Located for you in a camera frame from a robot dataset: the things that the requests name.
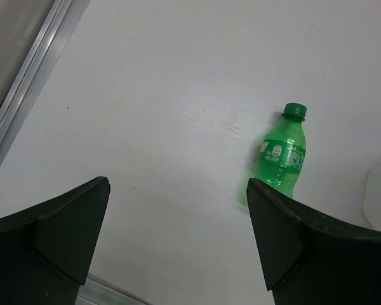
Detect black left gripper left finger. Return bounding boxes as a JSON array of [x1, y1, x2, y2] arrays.
[[0, 177, 110, 304]]

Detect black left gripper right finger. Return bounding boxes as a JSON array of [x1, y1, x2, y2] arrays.
[[246, 179, 381, 304]]

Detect aluminium table rail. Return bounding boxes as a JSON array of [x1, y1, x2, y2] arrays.
[[0, 1, 90, 166]]

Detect green plastic soda bottle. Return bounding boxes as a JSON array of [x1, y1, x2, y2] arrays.
[[237, 103, 307, 207]]

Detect white plastic bin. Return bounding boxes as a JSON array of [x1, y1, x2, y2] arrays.
[[363, 162, 381, 231]]

